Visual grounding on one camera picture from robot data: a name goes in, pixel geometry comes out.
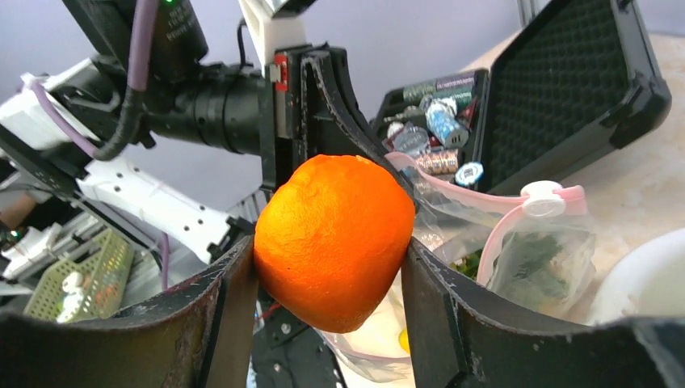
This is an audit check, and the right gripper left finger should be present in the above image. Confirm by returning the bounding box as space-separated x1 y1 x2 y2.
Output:
1 236 258 387

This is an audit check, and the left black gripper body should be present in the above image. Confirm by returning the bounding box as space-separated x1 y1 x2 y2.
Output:
259 45 354 191

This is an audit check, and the black poker chip case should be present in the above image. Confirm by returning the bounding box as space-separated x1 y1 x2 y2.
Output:
372 0 673 196

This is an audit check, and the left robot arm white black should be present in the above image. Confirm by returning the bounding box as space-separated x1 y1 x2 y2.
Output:
1 1 390 263

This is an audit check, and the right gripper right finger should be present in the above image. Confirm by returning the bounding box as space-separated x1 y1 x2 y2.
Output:
401 240 684 387

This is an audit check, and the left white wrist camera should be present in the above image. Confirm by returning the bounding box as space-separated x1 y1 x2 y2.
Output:
238 0 316 68

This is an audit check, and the green perforated metal box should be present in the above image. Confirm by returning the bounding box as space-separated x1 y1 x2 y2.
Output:
23 230 135 323

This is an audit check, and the orange toy tangerine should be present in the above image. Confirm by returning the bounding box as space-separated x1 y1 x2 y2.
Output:
254 155 415 333

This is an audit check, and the white oval plastic basket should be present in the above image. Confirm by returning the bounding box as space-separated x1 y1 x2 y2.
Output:
586 229 684 326

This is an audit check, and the yellow-green toy mango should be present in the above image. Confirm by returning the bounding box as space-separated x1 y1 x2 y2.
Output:
397 327 410 355

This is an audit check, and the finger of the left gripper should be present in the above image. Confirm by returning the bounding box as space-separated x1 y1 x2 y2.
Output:
302 49 416 202

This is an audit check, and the white blue poker chip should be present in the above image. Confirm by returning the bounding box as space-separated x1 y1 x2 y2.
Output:
454 162 484 188

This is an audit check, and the clear pink-dotted zip bag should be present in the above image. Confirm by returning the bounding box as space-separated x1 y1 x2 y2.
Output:
322 152 599 387

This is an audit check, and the toy pineapple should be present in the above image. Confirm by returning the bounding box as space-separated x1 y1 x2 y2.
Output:
449 250 482 280

